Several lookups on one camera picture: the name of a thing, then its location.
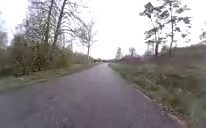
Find distant trees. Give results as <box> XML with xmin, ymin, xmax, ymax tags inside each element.
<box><xmin>114</xmin><ymin>46</ymin><xmax>139</xmax><ymax>61</ymax></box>

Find grey asphalt path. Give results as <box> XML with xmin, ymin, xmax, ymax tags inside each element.
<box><xmin>0</xmin><ymin>62</ymin><xmax>186</xmax><ymax>128</ymax></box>

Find row of bare trees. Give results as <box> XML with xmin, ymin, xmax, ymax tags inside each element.
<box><xmin>0</xmin><ymin>0</ymin><xmax>99</xmax><ymax>78</ymax></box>

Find tall thin pine trees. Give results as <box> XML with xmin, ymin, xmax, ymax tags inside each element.
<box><xmin>139</xmin><ymin>0</ymin><xmax>193</xmax><ymax>58</ymax></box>

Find brown bushes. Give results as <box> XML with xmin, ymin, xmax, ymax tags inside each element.
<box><xmin>0</xmin><ymin>43</ymin><xmax>92</xmax><ymax>77</ymax></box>

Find overgrown grass bank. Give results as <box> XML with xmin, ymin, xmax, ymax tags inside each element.
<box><xmin>107</xmin><ymin>44</ymin><xmax>206</xmax><ymax>128</ymax></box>

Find grass verge with trees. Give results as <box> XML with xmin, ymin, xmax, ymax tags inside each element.
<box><xmin>0</xmin><ymin>62</ymin><xmax>100</xmax><ymax>95</ymax></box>

